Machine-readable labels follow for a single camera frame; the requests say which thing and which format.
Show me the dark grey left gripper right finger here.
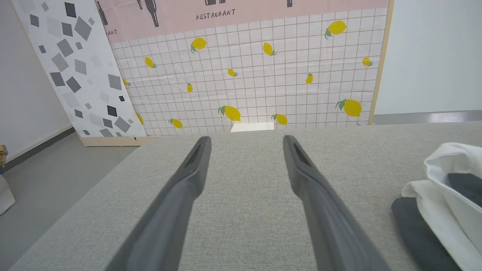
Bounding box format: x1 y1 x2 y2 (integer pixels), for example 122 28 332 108
282 134 393 271

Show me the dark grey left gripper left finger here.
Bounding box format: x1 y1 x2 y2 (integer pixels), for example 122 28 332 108
105 136 212 271

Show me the black and white garment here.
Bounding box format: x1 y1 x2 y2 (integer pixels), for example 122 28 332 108
390 142 482 271

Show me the white rectangular box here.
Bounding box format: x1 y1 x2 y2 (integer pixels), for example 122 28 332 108
230 122 275 133

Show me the lemon print tile backdrop panel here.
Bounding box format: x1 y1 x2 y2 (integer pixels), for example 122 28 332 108
95 0 395 137

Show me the white cloth bag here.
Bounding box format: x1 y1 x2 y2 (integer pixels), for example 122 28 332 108
0 175 17 216

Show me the grey confetti pattern panel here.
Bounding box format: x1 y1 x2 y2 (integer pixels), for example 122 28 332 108
11 0 163 147

